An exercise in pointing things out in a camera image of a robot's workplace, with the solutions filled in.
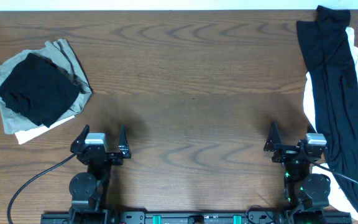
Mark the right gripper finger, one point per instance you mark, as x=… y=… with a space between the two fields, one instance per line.
x=273 y=139
x=310 y=129

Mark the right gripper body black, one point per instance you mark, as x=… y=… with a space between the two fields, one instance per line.
x=286 y=154

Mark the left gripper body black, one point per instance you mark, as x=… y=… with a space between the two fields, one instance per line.
x=103 y=155

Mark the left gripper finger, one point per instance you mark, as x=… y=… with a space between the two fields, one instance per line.
x=82 y=136
x=123 y=144

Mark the black leggings with red waistband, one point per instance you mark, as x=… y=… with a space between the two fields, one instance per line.
x=327 y=55

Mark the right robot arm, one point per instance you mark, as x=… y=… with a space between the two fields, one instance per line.
x=307 y=193

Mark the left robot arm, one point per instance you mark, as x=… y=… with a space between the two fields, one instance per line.
x=89 y=189

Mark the folded white garment under pile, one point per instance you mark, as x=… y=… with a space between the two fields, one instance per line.
x=25 y=136

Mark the folded black garment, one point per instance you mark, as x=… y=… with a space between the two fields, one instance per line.
x=37 y=90

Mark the white garment on right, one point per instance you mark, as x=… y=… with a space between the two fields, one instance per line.
x=337 y=198

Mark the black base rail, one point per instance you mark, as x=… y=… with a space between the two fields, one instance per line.
x=251 y=216

